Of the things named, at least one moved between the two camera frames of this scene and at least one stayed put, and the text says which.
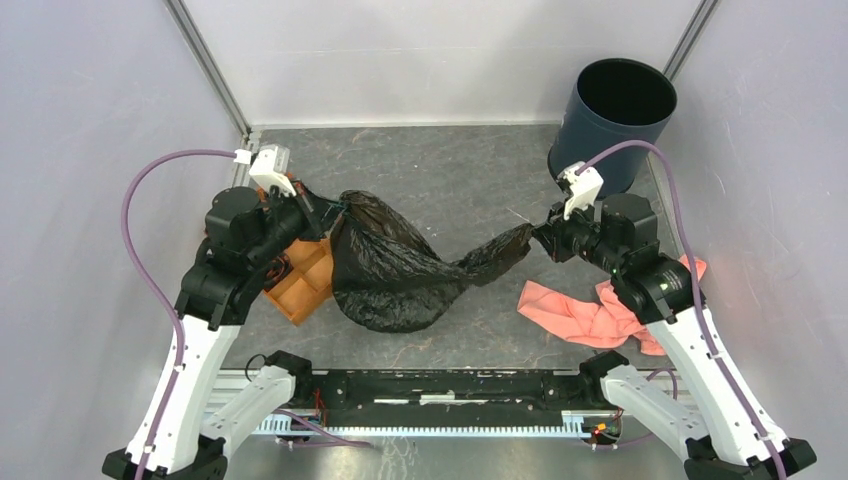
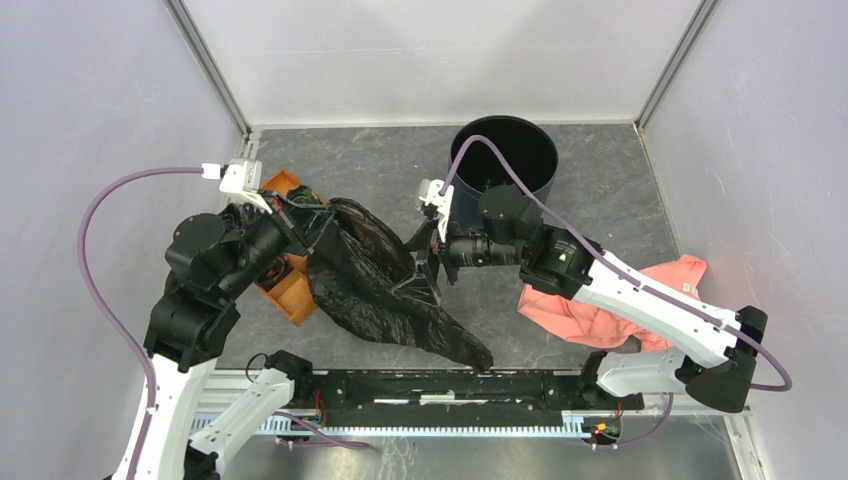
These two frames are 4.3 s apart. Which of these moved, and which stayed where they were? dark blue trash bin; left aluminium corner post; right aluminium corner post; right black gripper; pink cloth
Moved: dark blue trash bin; right black gripper
Stayed: pink cloth; right aluminium corner post; left aluminium corner post
